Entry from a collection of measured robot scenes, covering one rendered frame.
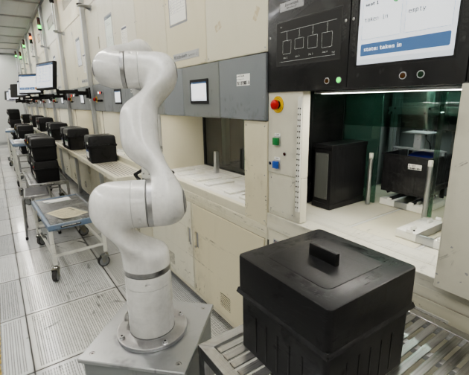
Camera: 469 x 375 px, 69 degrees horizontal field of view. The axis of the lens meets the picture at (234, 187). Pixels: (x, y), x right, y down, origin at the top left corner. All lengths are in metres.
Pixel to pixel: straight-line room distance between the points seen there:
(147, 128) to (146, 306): 0.45
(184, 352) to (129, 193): 0.42
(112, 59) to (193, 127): 1.84
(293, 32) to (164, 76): 0.60
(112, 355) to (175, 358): 0.16
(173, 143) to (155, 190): 1.91
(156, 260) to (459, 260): 0.76
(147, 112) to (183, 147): 1.86
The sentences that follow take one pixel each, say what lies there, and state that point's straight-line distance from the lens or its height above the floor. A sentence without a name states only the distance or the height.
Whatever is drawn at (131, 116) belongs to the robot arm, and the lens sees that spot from 0.92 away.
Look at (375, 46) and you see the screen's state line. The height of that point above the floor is 1.52.
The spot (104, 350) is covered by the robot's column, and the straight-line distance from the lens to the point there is 1.01.
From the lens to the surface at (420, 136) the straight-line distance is 1.76.
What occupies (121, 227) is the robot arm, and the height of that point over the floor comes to 1.08.
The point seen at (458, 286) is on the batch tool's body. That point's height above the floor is 0.90.
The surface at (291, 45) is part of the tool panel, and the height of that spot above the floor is 1.57.
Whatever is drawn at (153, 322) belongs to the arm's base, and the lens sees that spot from 0.96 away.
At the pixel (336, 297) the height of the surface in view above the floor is 1.01.
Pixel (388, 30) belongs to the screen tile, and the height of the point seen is 1.56.
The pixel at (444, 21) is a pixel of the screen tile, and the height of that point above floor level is 1.55.
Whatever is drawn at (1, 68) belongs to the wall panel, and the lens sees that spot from 14.33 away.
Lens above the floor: 1.37
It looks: 15 degrees down
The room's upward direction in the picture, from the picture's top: 1 degrees counter-clockwise
